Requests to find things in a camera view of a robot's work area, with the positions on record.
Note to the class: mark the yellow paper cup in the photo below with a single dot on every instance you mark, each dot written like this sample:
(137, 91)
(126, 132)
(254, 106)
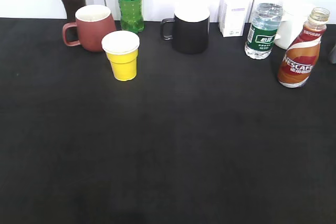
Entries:
(122, 49)

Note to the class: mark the green sprite bottle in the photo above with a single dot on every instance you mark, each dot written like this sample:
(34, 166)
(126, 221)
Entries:
(131, 15)

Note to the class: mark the black mug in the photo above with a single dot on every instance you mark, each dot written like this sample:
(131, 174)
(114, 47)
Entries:
(188, 30)

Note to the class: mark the small white carton box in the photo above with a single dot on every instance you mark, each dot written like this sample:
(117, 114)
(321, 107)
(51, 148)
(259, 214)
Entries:
(231, 17)

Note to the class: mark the brown ceramic mug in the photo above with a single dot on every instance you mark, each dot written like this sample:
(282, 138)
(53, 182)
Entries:
(92, 23)

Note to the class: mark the clear water bottle green label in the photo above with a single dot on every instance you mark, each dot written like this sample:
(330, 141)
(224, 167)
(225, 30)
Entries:
(265, 21)

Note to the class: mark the Nescafe coffee bottle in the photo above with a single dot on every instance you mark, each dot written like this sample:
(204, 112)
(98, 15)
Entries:
(303, 53)

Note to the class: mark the white jug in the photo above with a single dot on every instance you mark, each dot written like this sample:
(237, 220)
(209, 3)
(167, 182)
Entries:
(294, 16)

